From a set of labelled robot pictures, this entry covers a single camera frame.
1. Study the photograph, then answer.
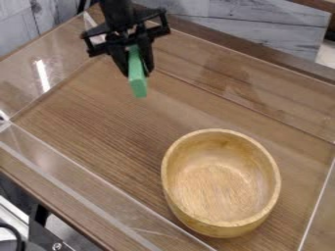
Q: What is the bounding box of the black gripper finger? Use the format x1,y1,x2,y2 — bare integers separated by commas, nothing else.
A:
107,40,128,76
138,34,155,75

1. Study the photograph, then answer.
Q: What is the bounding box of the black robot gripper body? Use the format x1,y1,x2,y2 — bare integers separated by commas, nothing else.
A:
80,0,171,58

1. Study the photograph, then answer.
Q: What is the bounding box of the green rectangular block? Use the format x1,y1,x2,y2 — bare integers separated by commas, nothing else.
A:
128,45,147,98

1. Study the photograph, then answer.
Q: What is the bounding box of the light wooden oval bowl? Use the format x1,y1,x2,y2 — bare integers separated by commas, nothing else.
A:
162,128,282,238

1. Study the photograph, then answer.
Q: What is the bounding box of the clear acrylic corner bracket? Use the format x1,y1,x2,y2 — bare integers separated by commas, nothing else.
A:
82,12,106,45

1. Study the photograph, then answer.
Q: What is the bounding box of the black cable under table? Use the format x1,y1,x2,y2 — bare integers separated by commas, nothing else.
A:
0,222,26,251

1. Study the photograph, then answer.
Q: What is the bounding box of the black table leg bracket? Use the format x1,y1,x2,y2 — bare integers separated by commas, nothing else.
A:
30,204,75,251

